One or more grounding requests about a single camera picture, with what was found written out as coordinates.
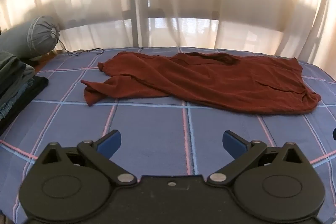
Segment blue plaid bed sheet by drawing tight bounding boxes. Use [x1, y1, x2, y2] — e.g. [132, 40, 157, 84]
[0, 47, 336, 224]

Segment white window frame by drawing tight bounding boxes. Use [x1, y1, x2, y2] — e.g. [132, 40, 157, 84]
[0, 0, 331, 50]

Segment black folded pants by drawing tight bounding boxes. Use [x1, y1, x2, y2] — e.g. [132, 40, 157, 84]
[0, 76, 49, 136]

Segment light blue folded jeans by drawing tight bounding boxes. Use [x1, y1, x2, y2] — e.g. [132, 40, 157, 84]
[0, 101, 15, 121]

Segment grey bolster pillow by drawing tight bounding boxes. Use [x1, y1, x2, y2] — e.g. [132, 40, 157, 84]
[0, 16, 61, 60]

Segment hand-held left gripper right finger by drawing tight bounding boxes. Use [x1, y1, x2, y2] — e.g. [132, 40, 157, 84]
[207, 130, 302, 186]

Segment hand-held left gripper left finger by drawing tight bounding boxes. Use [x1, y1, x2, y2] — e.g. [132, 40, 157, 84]
[38, 130, 137, 186]

